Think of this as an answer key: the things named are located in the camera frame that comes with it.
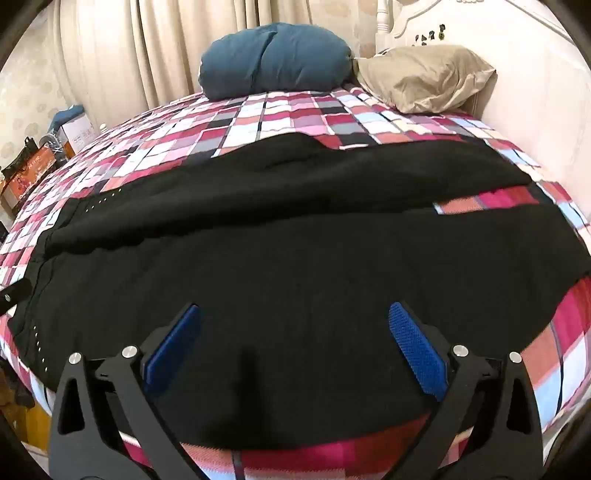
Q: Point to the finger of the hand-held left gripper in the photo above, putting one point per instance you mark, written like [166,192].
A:
[16,294]

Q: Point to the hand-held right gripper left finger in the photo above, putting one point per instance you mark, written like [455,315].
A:
[173,344]

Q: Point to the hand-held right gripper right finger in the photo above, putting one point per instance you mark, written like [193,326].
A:
[415,348]

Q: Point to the black pants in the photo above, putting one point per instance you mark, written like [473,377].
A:
[277,254]

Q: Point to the orange printed box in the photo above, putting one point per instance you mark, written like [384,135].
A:
[27,173]

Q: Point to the white cardboard box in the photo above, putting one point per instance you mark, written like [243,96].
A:
[78,131]

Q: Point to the blue cloth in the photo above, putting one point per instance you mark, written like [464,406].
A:
[67,115]

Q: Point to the plaid bed sheet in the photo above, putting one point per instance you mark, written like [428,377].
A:
[277,115]

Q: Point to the beige pillow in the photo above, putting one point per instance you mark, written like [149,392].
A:
[425,76]

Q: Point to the beige curtain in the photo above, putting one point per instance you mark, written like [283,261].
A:
[138,46]

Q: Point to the blue pillow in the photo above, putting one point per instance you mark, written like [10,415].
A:
[272,60]

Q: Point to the white carved headboard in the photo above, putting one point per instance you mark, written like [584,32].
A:
[517,50]

